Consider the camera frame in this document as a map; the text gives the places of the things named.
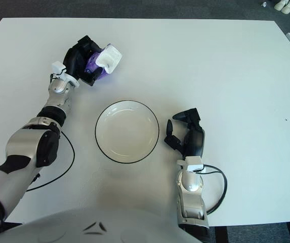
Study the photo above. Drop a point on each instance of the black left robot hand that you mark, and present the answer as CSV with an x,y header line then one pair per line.
x,y
75,60

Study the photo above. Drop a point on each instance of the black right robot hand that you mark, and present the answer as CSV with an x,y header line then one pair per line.
x,y
195,138

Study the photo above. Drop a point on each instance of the purple tissue paper pack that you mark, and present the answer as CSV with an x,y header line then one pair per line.
x,y
109,59

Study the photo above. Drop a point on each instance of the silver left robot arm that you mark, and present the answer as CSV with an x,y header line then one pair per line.
x,y
31,146

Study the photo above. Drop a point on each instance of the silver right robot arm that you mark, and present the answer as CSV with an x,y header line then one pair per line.
x,y
190,184

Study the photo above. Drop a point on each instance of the white plate with black rim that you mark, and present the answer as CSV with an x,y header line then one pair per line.
x,y
127,131

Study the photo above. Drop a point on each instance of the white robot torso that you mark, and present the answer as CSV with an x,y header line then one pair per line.
x,y
96,227

